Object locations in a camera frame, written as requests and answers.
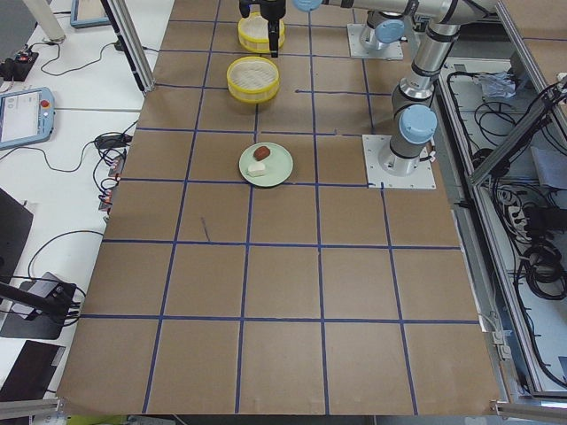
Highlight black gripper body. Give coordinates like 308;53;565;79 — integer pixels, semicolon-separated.
238;0;286;21

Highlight yellow bamboo steamer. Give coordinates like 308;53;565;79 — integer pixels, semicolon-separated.
237;12;270;54
226;56;280;104

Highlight brown bun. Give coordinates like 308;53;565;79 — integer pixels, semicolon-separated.
252;145;271;161

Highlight white bun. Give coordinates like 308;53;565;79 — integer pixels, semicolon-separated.
246;162;267;177

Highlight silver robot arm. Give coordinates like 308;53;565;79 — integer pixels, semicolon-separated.
238;0;406;60
294;0;496;177

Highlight light green plate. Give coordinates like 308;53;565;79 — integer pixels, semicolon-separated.
238;143;294;188

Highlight black power adapter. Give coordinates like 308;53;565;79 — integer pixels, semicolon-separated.
94;135;132;150

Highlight black laptop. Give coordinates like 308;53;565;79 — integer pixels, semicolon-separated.
0;189;34;283

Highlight aluminium frame post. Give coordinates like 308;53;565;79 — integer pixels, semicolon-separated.
101;0;155;95

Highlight black cable bundle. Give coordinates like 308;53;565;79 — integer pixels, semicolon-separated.
469;79;567;311

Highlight black camera stand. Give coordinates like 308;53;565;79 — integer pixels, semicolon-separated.
1;279;78;322

